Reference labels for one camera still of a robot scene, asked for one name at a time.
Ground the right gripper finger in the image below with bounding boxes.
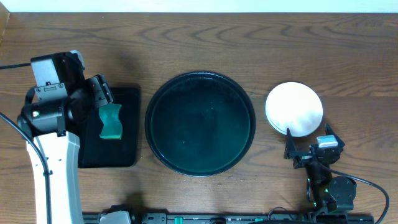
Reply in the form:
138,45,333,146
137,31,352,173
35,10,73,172
284,128,297,159
325,123,345,147

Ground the green sponge cloth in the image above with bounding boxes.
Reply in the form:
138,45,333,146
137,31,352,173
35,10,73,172
99,103,123,140

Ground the white plate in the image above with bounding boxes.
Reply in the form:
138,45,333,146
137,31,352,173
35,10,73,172
264,82,323,137

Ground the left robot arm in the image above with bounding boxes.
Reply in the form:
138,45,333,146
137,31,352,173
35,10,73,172
17,50,113,223

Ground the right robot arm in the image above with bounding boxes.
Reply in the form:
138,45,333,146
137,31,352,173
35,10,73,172
284,124,357,213

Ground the rectangular black tray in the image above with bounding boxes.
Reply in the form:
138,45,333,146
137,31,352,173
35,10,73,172
78,87,141,169

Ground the round black tray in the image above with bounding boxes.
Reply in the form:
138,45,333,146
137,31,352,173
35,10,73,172
145,71,256,177

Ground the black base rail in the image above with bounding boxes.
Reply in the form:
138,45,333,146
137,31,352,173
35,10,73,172
83,205,375,224

